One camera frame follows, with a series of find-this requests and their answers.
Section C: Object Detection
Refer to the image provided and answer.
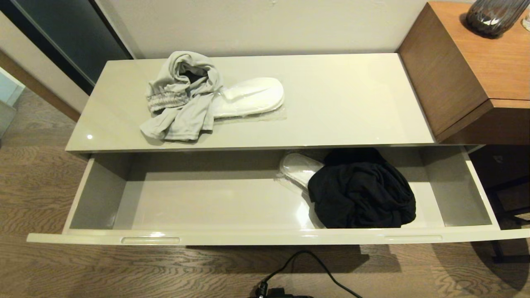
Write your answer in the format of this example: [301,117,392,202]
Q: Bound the glossy beige wide drawer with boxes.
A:
[26,144,530,247]

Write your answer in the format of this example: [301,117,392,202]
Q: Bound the brown wooden desk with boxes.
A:
[397,0,530,145]

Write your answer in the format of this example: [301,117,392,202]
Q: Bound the dark ribbed glass vase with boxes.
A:
[465,0,530,39]

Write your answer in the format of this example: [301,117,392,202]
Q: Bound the black metal stand legs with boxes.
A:
[470,145,530,264]

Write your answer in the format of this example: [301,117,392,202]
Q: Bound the glossy beige low cabinet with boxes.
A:
[65,52,486,154]

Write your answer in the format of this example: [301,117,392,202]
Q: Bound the black floor cable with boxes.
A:
[254,249,365,298]

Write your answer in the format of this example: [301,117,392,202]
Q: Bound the black garment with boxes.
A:
[307,147,417,229]

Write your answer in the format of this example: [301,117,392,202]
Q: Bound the robot base housing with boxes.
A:
[248,287,316,298]

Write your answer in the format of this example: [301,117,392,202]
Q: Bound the dark glass door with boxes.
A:
[0,0,134,96]

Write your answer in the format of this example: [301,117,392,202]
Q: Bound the white slipper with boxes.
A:
[211,77,288,123]
[275,152,326,196]

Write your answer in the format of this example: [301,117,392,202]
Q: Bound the light grey garment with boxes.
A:
[140,50,224,143]

